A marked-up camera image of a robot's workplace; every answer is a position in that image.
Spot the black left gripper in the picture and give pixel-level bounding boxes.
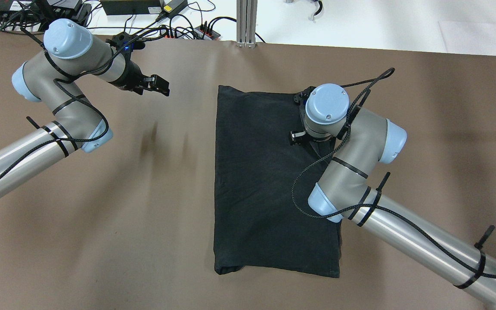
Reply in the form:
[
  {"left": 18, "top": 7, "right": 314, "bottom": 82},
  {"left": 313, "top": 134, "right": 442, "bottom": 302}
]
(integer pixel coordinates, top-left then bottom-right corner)
[{"left": 117, "top": 61, "right": 171, "bottom": 96}]

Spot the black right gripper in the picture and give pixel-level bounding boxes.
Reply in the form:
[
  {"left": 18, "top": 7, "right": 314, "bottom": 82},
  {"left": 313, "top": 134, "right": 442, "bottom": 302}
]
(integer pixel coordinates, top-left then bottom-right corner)
[{"left": 289, "top": 86, "right": 317, "bottom": 146}]

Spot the black graphic t-shirt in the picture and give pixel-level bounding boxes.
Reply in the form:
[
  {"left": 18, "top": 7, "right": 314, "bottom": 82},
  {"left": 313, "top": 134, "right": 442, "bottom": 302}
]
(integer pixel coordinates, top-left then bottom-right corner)
[{"left": 213, "top": 86, "right": 341, "bottom": 278}]

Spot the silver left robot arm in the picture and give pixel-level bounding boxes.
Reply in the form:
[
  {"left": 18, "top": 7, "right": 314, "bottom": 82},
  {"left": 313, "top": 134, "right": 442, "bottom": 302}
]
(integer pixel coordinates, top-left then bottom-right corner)
[{"left": 0, "top": 19, "right": 171, "bottom": 198}]

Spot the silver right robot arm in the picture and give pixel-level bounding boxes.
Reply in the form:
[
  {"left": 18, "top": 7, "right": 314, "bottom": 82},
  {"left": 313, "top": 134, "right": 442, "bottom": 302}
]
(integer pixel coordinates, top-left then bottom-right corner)
[{"left": 291, "top": 69, "right": 496, "bottom": 310}]

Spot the grey power strip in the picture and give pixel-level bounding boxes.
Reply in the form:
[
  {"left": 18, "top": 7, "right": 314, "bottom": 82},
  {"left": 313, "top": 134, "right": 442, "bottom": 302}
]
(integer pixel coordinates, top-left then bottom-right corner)
[{"left": 161, "top": 25, "right": 222, "bottom": 41}]

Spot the metal reacher grabber tool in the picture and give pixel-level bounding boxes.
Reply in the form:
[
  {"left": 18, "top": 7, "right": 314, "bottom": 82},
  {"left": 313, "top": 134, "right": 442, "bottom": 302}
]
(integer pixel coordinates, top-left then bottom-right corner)
[{"left": 282, "top": 0, "right": 324, "bottom": 23}]

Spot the black electronics box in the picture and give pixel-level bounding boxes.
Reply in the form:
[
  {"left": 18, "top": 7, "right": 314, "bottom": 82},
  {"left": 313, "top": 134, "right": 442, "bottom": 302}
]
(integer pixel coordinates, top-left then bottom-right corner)
[{"left": 0, "top": 0, "right": 92, "bottom": 33}]

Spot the aluminium frame post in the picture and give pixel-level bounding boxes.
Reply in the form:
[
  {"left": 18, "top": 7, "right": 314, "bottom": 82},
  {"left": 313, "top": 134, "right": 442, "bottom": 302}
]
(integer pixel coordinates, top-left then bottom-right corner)
[{"left": 236, "top": 0, "right": 257, "bottom": 48}]

